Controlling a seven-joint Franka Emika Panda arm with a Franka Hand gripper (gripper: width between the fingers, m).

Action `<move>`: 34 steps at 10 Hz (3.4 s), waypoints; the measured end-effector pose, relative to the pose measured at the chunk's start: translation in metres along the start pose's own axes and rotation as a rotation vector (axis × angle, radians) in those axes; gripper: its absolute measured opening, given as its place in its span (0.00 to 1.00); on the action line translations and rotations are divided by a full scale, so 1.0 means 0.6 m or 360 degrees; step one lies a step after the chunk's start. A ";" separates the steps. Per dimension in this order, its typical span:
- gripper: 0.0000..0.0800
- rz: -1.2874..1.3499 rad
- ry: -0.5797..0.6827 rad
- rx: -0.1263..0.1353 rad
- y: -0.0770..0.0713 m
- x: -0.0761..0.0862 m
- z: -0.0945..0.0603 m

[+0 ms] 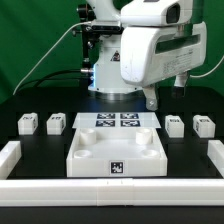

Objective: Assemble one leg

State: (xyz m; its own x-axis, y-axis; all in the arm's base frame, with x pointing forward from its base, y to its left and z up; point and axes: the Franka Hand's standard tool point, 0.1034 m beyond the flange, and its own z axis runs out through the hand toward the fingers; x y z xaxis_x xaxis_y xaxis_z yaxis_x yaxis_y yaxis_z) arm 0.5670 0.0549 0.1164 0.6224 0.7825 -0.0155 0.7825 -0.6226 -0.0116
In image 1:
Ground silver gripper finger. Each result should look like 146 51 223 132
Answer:
173 72 189 97
143 85 158 110

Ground white cable right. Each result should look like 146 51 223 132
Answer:
190 61 224 79

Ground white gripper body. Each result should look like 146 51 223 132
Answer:
120 22 207 87

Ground white left wall bar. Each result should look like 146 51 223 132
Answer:
0 141 22 180

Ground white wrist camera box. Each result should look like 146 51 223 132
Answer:
121 0 193 27

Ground black cable bundle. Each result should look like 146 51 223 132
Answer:
14 68 93 94

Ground green backdrop curtain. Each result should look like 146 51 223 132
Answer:
0 0 224 103

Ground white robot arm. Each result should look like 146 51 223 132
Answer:
77 0 207 111

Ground white square table top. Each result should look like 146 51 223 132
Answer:
66 127 168 177

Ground white front wall bar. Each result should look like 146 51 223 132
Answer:
0 178 224 207

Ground white sheet with tags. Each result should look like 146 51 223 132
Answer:
73 112 161 128

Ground white cable left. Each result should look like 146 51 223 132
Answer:
12 21 93 96

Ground white cable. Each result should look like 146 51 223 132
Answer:
190 61 224 79
12 21 93 96

